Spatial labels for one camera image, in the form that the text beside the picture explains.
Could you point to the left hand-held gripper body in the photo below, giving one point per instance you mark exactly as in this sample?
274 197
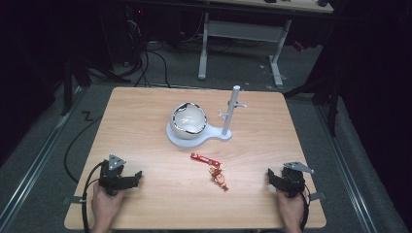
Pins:
111 176

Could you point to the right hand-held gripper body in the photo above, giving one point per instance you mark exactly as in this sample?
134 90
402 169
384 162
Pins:
293 179

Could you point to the person's right hand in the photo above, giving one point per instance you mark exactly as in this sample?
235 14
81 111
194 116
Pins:
291 212

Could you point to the person's left hand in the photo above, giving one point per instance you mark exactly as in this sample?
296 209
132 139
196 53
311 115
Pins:
105 207

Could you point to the grey tape tab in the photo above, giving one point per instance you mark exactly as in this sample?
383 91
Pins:
317 196
74 200

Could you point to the white ceramic bowl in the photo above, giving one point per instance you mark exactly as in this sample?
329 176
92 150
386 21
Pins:
188 121

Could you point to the white hook stand with base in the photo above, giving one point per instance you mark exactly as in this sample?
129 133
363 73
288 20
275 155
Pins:
228 113

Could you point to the black metal stand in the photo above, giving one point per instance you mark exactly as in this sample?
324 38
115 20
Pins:
324 87
74 77

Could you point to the small red object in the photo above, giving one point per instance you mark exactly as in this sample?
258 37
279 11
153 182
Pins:
298 46

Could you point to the wooden desk with white legs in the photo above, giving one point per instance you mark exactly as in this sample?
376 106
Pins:
246 30

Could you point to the metal floor rail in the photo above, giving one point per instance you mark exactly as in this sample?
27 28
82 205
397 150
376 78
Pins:
343 161
35 165

